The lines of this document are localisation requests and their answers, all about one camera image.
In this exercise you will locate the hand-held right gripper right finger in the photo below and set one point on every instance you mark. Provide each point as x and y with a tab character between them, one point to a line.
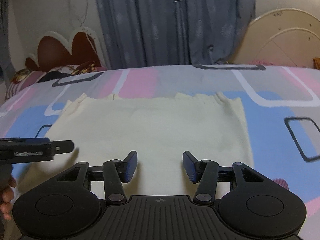
189	166

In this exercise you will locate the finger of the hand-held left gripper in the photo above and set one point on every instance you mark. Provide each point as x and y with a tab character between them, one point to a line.
63	147

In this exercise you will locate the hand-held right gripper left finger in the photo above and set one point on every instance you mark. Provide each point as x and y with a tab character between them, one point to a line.
131	166

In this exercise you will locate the cream knit sweater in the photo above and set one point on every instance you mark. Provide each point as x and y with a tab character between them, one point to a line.
155	127

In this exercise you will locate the person's left hand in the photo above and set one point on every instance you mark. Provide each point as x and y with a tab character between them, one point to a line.
6	196

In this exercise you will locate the floral yellow pillow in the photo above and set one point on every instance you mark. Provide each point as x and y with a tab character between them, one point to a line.
21	75

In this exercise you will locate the dark patterned pillow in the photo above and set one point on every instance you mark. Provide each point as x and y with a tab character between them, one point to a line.
72	70

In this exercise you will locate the red white-trimmed headboard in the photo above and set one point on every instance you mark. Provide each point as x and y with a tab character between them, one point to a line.
55	52

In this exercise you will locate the patterned bed sheet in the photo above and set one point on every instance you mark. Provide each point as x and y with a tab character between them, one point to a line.
280	105

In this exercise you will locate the narrow blue curtain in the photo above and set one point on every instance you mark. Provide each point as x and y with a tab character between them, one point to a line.
5	35

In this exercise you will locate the wide blue curtain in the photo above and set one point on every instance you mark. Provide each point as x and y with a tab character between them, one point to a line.
170	22

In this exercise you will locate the cream round headboard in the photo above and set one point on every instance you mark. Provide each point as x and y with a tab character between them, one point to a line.
282	45

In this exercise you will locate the orange floral pillow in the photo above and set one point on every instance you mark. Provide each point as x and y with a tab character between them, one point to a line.
317	63

